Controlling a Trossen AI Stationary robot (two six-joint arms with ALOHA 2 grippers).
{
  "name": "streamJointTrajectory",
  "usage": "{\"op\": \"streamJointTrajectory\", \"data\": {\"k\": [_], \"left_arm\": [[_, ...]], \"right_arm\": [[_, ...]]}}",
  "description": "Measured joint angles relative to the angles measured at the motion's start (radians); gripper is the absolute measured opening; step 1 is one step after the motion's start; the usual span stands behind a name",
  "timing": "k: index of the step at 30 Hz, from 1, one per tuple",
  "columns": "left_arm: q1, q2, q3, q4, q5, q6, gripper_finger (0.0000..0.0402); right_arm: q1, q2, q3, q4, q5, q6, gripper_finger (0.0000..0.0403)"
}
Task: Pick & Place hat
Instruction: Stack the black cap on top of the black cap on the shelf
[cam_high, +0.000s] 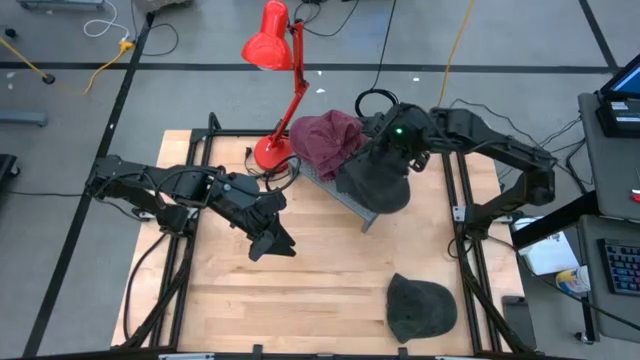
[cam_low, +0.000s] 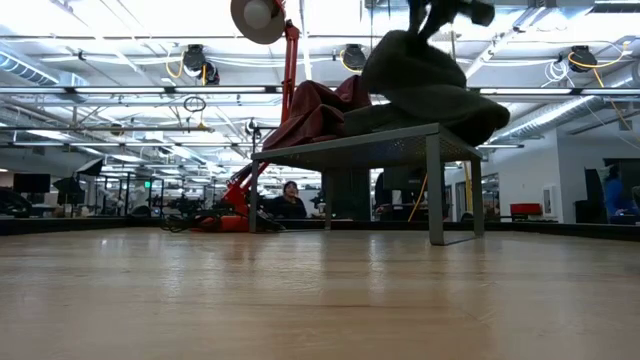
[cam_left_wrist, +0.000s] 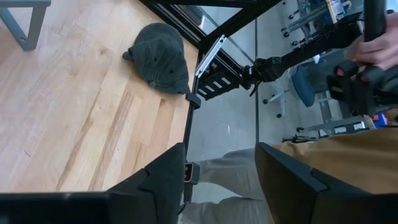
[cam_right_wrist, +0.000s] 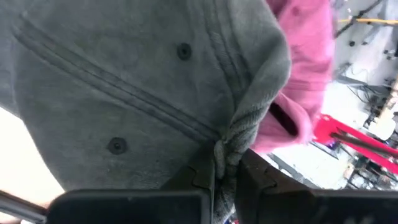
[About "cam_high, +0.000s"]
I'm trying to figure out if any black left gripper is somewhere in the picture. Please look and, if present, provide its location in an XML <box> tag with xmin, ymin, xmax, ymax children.
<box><xmin>222</xmin><ymin>172</ymin><xmax>297</xmax><ymax>263</ymax></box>

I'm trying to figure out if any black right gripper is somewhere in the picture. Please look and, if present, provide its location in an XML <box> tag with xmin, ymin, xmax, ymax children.
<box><xmin>357</xmin><ymin>102</ymin><xmax>440</xmax><ymax>174</ymax></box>

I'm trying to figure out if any grey perforated metal shelf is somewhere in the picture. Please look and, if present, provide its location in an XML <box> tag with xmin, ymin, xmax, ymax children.
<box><xmin>287</xmin><ymin>157</ymin><xmax>381</xmax><ymax>234</ymax></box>

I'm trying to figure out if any red desk lamp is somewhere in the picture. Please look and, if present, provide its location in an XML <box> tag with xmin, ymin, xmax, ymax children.
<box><xmin>241</xmin><ymin>0</ymin><xmax>311</xmax><ymax>174</ymax></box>

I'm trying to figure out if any black metal beam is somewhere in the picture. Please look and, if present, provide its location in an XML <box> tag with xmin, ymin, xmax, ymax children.
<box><xmin>509</xmin><ymin>189</ymin><xmax>601</xmax><ymax>250</ymax></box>

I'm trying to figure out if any white paper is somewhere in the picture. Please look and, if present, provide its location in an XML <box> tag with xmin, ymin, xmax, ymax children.
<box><xmin>516</xmin><ymin>229</ymin><xmax>581</xmax><ymax>277</ymax></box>

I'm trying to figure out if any black box with white labels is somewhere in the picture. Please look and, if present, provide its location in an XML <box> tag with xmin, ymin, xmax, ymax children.
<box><xmin>594</xmin><ymin>96</ymin><xmax>640</xmax><ymax>140</ymax></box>

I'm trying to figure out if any grey cart top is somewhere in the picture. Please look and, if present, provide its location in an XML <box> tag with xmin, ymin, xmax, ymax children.
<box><xmin>577</xmin><ymin>91</ymin><xmax>640</xmax><ymax>222</ymax></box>

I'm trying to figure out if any grey desk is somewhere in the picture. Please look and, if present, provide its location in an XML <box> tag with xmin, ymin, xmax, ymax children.
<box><xmin>574</xmin><ymin>214</ymin><xmax>640</xmax><ymax>345</ymax></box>

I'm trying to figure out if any black phone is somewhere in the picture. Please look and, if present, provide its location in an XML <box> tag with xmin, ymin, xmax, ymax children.
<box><xmin>500</xmin><ymin>294</ymin><xmax>538</xmax><ymax>352</ymax></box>

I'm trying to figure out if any laptop with blue screen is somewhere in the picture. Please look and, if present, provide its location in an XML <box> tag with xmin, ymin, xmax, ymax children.
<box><xmin>598</xmin><ymin>53</ymin><xmax>640</xmax><ymax>100</ymax></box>

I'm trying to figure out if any black keyboard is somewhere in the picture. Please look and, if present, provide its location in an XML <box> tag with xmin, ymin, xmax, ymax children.
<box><xmin>596</xmin><ymin>237</ymin><xmax>640</xmax><ymax>297</ymax></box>

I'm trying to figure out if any black floor object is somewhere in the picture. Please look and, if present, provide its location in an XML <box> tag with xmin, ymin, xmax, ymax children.
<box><xmin>0</xmin><ymin>153</ymin><xmax>22</xmax><ymax>194</ymax></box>

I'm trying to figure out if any grey floor bar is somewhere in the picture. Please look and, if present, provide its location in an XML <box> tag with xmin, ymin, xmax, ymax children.
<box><xmin>0</xmin><ymin>111</ymin><xmax>50</xmax><ymax>128</ymax></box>

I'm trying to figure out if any grey flat object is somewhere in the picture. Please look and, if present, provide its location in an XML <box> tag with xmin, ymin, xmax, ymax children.
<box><xmin>17</xmin><ymin>0</ymin><xmax>107</xmax><ymax>12</ymax></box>

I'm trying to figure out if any black cable with coil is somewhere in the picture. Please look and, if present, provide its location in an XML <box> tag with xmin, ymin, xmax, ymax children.
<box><xmin>353</xmin><ymin>0</ymin><xmax>400</xmax><ymax>119</ymax></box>

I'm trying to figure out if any black lamp power cable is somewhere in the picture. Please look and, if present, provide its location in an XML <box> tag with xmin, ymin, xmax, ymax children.
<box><xmin>243</xmin><ymin>146</ymin><xmax>302</xmax><ymax>195</ymax></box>

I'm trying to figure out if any yellow hanging cable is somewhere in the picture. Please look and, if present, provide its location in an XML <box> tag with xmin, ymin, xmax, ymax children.
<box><xmin>436</xmin><ymin>0</ymin><xmax>477</xmax><ymax>109</ymax></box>

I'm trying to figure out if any black aluminium table frame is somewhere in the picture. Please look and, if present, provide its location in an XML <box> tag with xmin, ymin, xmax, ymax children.
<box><xmin>112</xmin><ymin>112</ymin><xmax>539</xmax><ymax>360</ymax></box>

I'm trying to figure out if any yellow extension cable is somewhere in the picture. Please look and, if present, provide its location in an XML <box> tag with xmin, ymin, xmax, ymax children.
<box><xmin>82</xmin><ymin>39</ymin><xmax>137</xmax><ymax>97</ymax></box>

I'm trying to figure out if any yellow cord with black foot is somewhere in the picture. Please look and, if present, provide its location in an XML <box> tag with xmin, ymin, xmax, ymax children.
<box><xmin>0</xmin><ymin>37</ymin><xmax>56</xmax><ymax>85</ymax></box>

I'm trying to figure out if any white cable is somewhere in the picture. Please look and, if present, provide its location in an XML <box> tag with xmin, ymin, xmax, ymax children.
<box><xmin>82</xmin><ymin>0</ymin><xmax>132</xmax><ymax>42</ymax></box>

